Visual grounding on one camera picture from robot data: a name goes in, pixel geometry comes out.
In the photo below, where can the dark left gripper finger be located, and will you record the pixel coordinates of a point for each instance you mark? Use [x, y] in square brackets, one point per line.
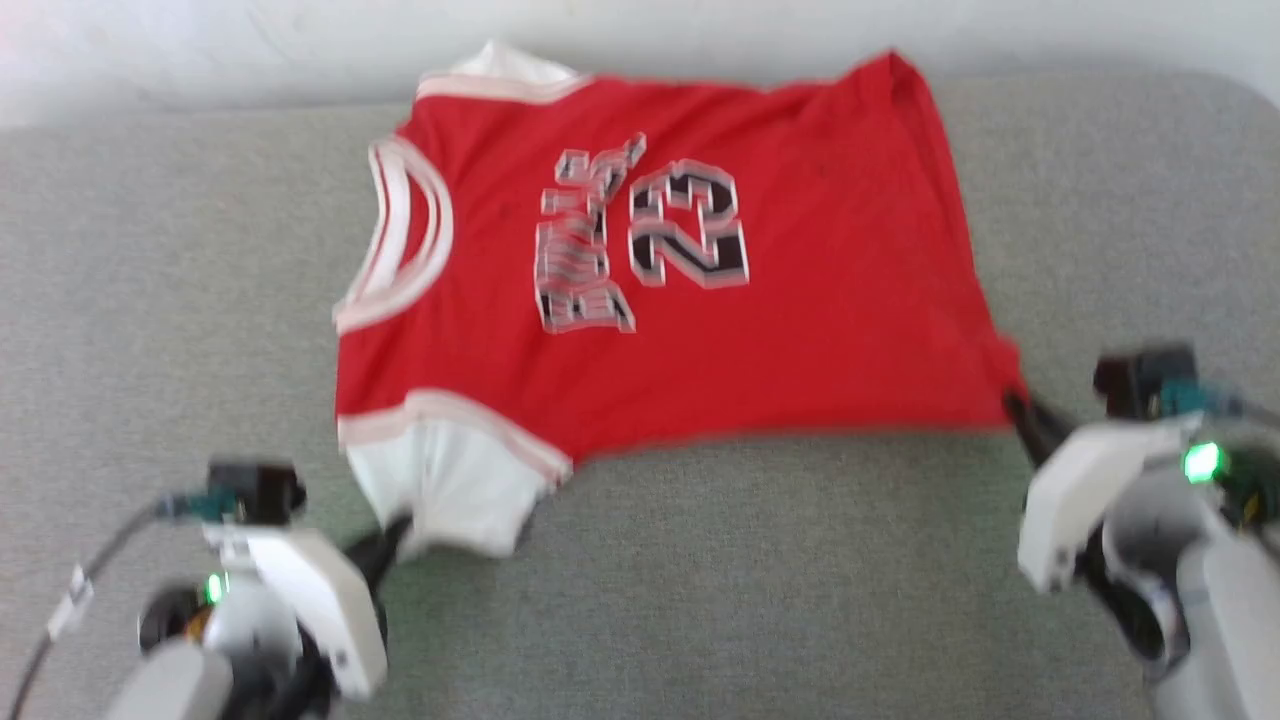
[380, 550]

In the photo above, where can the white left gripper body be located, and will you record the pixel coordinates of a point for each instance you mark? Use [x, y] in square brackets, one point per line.
[320, 600]

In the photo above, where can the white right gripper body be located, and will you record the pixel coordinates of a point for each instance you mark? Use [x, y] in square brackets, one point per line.
[1080, 490]

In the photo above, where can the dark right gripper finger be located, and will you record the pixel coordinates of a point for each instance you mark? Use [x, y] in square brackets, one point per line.
[1035, 425]

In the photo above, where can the red and white basketball jersey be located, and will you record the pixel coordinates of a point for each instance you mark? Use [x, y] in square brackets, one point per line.
[800, 330]

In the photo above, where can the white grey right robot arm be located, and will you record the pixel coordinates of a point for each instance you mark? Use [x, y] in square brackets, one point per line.
[1210, 580]

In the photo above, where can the grey fabric sofa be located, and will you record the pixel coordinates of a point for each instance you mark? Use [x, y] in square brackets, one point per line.
[700, 600]

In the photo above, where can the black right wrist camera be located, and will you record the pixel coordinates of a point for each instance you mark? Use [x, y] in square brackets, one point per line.
[1140, 380]

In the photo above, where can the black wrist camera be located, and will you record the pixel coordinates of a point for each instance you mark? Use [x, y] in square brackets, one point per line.
[1140, 380]
[255, 490]

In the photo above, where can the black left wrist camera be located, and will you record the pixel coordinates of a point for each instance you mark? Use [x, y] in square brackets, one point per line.
[255, 490]

